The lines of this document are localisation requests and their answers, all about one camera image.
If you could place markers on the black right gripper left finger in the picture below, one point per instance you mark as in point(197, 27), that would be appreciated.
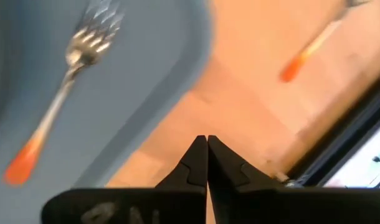
point(131, 205)

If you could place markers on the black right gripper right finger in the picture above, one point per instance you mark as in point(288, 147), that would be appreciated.
point(255, 202)

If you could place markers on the blue plastic tray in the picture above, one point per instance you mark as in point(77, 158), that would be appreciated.
point(131, 77)

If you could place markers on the black table edge rail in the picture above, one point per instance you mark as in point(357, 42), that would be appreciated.
point(349, 130)

